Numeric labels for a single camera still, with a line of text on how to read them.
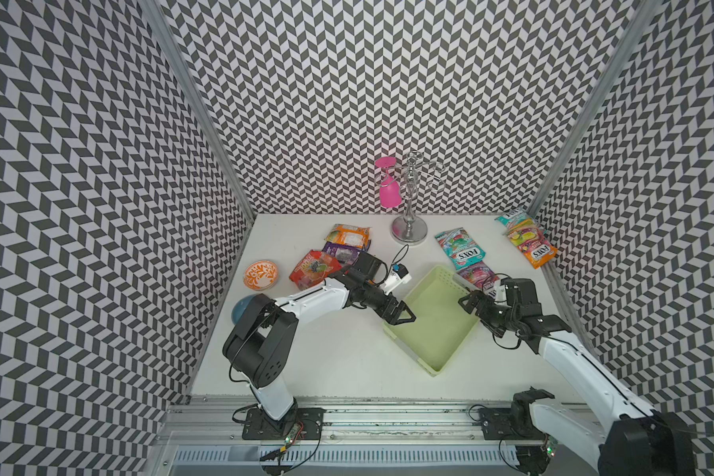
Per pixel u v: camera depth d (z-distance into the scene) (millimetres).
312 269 975
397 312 733
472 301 757
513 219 1116
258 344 457
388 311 741
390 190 1047
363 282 707
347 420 744
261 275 991
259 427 719
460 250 1027
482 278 961
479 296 783
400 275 771
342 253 1049
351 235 1077
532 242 1041
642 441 391
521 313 633
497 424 734
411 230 1146
